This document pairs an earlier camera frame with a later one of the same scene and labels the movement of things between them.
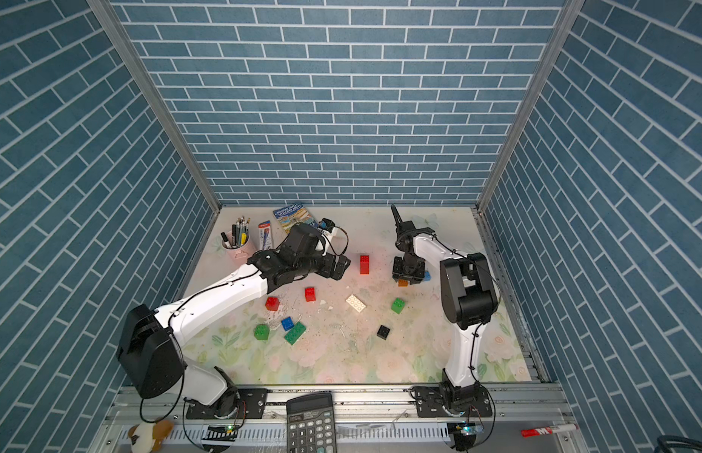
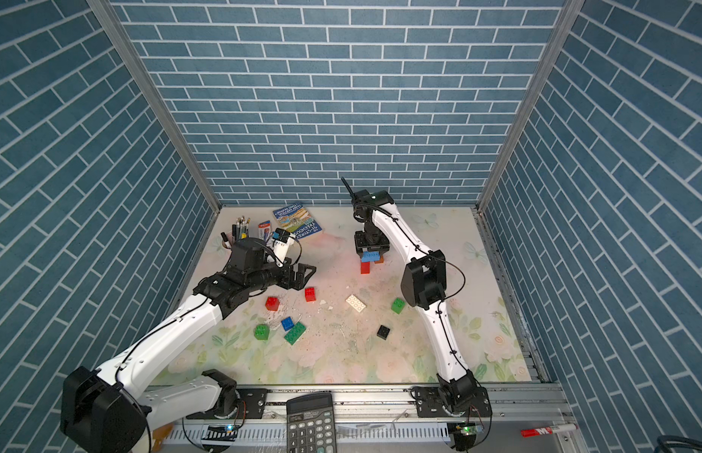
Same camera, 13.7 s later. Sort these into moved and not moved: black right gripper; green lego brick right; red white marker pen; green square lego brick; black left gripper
Moved: black right gripper; black left gripper
Not moved: green square lego brick; red white marker pen; green lego brick right
